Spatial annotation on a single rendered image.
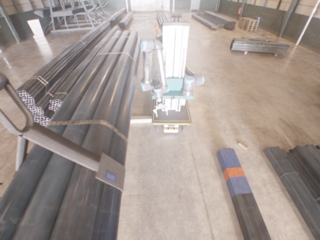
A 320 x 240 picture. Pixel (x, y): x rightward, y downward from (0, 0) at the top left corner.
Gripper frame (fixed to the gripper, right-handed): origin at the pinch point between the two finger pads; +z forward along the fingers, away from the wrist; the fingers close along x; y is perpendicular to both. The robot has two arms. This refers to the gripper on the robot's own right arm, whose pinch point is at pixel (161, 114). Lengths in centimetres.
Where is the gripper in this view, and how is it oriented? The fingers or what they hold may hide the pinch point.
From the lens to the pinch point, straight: 192.2
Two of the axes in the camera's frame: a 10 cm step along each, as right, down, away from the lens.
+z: 1.7, 9.2, 3.5
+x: -9.8, 1.9, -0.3
